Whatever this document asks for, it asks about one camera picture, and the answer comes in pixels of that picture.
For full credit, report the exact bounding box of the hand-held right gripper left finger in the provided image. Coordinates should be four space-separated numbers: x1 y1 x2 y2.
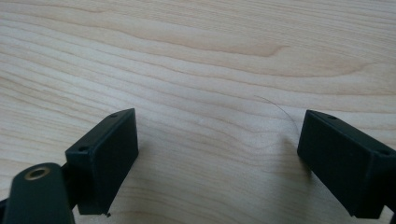
64 107 140 217

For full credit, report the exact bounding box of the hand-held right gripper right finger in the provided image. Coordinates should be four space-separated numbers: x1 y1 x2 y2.
296 108 396 219

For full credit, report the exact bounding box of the thin dark hair strand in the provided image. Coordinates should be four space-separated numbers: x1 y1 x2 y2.
253 94 301 132

